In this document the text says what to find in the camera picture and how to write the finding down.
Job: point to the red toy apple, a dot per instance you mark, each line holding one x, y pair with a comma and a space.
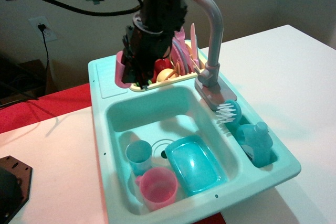
162, 64

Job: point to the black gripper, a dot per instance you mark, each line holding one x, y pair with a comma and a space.
142, 48

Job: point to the yellow toy fruit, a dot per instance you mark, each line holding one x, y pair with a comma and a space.
166, 74

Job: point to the cream dish rack basket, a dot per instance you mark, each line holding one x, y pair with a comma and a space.
198, 65

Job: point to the teal plastic cup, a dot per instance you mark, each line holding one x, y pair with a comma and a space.
139, 154

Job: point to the pink mug with handle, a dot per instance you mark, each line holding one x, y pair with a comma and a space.
158, 187

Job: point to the teal dish brush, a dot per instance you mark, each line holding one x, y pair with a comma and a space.
229, 112

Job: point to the red cloth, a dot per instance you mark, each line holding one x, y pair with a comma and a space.
46, 107

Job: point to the teal toy sink unit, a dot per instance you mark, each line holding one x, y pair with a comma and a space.
161, 116

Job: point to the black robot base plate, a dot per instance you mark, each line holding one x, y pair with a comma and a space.
15, 186

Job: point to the teal soap bottle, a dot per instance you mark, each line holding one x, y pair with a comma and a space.
256, 143

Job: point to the pink toy fork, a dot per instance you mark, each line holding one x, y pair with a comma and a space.
179, 38

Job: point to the small pink plastic cup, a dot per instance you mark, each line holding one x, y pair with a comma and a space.
119, 69

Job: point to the grey pink toy faucet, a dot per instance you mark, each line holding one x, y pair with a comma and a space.
211, 87

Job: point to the teal rectangular tray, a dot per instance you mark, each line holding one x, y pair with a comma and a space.
194, 164

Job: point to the white wall outlet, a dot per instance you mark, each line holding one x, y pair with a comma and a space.
43, 29

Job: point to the pink toy plate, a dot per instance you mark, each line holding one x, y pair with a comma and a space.
180, 54

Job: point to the pink toy knife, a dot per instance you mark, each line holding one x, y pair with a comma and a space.
193, 42

